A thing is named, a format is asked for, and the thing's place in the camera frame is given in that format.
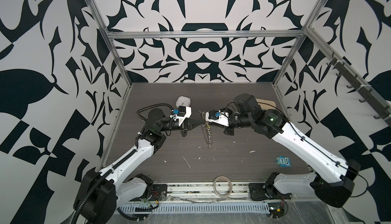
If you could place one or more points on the green lit circuit board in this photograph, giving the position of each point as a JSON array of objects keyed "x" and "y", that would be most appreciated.
[{"x": 278, "y": 209}]

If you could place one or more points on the black wall hook rack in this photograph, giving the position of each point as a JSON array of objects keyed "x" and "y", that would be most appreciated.
[{"x": 367, "y": 92}]

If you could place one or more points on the white slotted cable duct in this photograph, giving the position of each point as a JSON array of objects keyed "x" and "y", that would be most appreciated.
[{"x": 197, "y": 208}]

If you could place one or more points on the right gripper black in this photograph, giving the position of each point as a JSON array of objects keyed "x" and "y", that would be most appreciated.
[{"x": 228, "y": 131}]

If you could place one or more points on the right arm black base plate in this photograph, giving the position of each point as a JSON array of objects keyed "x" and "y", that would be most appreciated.
[{"x": 262, "y": 192}]

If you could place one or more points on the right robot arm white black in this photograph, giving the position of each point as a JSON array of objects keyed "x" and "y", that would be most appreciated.
[{"x": 332, "y": 177}]

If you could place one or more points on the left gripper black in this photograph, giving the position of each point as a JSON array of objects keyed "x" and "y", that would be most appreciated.
[{"x": 187, "y": 125}]

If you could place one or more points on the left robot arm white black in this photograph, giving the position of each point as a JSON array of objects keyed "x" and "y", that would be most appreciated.
[{"x": 102, "y": 192}]

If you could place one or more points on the blue owl toy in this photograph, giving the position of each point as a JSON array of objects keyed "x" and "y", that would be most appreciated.
[{"x": 283, "y": 162}]

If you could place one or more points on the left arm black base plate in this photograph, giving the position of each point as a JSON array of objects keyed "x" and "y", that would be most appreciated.
[{"x": 156, "y": 192}]

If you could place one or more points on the white square timer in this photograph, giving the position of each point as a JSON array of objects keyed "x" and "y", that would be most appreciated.
[{"x": 183, "y": 101}]

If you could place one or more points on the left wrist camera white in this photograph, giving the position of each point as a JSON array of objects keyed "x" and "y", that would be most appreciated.
[{"x": 180, "y": 114}]

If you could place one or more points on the clear tape roll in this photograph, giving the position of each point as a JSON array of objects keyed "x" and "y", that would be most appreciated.
[{"x": 222, "y": 187}]

